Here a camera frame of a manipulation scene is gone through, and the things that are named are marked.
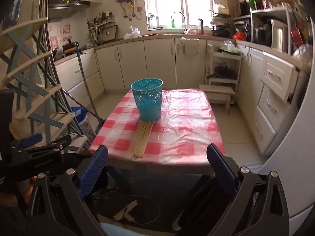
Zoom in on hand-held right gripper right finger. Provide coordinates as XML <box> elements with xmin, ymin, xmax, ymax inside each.
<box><xmin>206</xmin><ymin>143</ymin><xmax>290</xmax><ymax>236</ymax></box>

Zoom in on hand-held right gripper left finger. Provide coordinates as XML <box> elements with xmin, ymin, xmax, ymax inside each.
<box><xmin>26</xmin><ymin>145</ymin><xmax>109</xmax><ymax>236</ymax></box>

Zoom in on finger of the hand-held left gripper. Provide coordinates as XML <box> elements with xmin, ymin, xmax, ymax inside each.
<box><xmin>10</xmin><ymin>133</ymin><xmax>43</xmax><ymax>153</ymax></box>
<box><xmin>15</xmin><ymin>135</ymin><xmax>72</xmax><ymax>162</ymax></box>

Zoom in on bundle of wooden chopsticks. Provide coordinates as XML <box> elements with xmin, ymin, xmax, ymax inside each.
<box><xmin>132</xmin><ymin>120</ymin><xmax>154</xmax><ymax>160</ymax></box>

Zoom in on teal perforated plastic basket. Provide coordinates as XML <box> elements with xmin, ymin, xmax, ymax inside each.
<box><xmin>130</xmin><ymin>78</ymin><xmax>163</xmax><ymax>121</ymax></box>

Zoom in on blue plastic bag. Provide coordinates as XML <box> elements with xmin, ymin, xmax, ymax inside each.
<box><xmin>71</xmin><ymin>106</ymin><xmax>88</xmax><ymax>124</ymax></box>

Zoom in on white paper scrap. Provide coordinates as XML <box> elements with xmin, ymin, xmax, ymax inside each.
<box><xmin>113</xmin><ymin>200</ymin><xmax>139</xmax><ymax>221</ymax></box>

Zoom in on red white checked tablecloth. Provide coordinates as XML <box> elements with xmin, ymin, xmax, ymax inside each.
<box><xmin>89</xmin><ymin>88</ymin><xmax>225</xmax><ymax>165</ymax></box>

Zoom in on cream stove side cabinets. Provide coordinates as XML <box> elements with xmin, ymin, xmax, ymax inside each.
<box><xmin>54</xmin><ymin>49</ymin><xmax>105</xmax><ymax>109</ymax></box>

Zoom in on beige step stool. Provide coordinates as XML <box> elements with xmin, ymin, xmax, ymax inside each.
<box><xmin>198</xmin><ymin>84</ymin><xmax>236</xmax><ymax>115</ymax></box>

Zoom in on cream cabinet with drawers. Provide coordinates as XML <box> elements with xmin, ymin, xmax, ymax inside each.
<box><xmin>236</xmin><ymin>43</ymin><xmax>301</xmax><ymax>156</ymax></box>

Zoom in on beige folding rack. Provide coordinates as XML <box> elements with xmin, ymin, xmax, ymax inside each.
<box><xmin>0</xmin><ymin>17</ymin><xmax>88</xmax><ymax>153</ymax></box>

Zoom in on black cooking pot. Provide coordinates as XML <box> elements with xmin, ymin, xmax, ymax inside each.
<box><xmin>61</xmin><ymin>41</ymin><xmax>80</xmax><ymax>54</ymax></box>

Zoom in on black wok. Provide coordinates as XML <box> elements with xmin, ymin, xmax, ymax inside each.
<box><xmin>209</xmin><ymin>65</ymin><xmax>239</xmax><ymax>79</ymax></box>

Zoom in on bag of vegetables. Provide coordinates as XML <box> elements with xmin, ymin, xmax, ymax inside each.
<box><xmin>218</xmin><ymin>41</ymin><xmax>241</xmax><ymax>54</ymax></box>

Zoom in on cream sink side cabinets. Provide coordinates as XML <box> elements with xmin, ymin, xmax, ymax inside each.
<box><xmin>95</xmin><ymin>36</ymin><xmax>208</xmax><ymax>90</ymax></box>

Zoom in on steel range hood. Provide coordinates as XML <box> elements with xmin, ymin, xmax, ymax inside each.
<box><xmin>48</xmin><ymin>0</ymin><xmax>91</xmax><ymax>22</ymax></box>

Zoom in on white plastic bag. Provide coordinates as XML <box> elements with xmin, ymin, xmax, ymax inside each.
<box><xmin>123</xmin><ymin>27</ymin><xmax>141</xmax><ymax>40</ymax></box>

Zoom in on white tote bag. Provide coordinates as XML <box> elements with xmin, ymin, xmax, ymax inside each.
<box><xmin>180</xmin><ymin>37</ymin><xmax>200</xmax><ymax>57</ymax></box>

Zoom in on red plastic bag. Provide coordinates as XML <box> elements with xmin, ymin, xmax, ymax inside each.
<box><xmin>232</xmin><ymin>31</ymin><xmax>248</xmax><ymax>41</ymax></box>

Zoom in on dish rack with dishes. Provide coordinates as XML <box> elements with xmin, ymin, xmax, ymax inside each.
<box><xmin>210</xmin><ymin>4</ymin><xmax>234</xmax><ymax>38</ymax></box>

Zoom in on clear plastic bag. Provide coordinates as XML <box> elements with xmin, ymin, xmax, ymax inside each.
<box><xmin>292</xmin><ymin>43</ymin><xmax>314</xmax><ymax>62</ymax></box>

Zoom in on white kettle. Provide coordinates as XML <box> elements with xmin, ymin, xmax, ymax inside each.
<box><xmin>271</xmin><ymin>19</ymin><xmax>289</xmax><ymax>53</ymax></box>

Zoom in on chrome sink faucet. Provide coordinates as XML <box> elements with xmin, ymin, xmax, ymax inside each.
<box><xmin>171</xmin><ymin>11</ymin><xmax>190</xmax><ymax>34</ymax></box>

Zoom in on red pot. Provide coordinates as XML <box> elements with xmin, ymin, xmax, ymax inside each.
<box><xmin>291</xmin><ymin>28</ymin><xmax>304</xmax><ymax>48</ymax></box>

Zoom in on white shelf unit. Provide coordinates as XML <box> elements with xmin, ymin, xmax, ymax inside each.
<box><xmin>233</xmin><ymin>0</ymin><xmax>299</xmax><ymax>54</ymax></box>

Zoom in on bright kitchen window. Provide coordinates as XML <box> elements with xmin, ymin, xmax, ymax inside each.
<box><xmin>144</xmin><ymin>0</ymin><xmax>222</xmax><ymax>30</ymax></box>

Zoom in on thin black cable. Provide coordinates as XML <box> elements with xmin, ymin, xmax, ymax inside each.
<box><xmin>92</xmin><ymin>194</ymin><xmax>161</xmax><ymax>225</ymax></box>

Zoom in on grey metal door rail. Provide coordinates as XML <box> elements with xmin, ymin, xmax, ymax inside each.
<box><xmin>38</xmin><ymin>0</ymin><xmax>83</xmax><ymax>138</ymax></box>

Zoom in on red wall stickers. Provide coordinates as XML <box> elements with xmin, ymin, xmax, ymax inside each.
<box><xmin>49</xmin><ymin>24</ymin><xmax>72</xmax><ymax>48</ymax></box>

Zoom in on wall utensil rack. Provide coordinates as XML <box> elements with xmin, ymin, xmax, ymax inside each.
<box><xmin>87</xmin><ymin>11</ymin><xmax>118</xmax><ymax>43</ymax></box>

